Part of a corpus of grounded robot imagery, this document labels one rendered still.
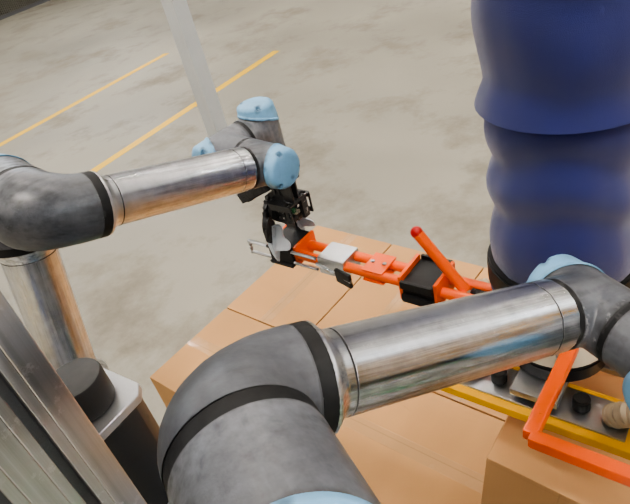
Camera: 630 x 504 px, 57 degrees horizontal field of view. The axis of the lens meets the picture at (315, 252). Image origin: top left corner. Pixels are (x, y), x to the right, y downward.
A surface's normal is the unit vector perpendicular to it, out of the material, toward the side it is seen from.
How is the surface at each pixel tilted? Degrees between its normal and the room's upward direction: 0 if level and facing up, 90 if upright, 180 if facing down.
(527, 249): 78
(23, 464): 90
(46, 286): 90
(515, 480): 90
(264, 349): 28
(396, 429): 0
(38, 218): 72
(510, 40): 91
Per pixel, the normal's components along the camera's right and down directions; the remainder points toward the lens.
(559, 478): -0.12, -0.76
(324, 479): 0.32, -0.89
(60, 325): 0.68, 0.29
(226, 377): -0.11, -0.90
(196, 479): -0.69, -0.41
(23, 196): 0.07, -0.30
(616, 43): -0.01, 0.44
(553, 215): -0.19, 0.81
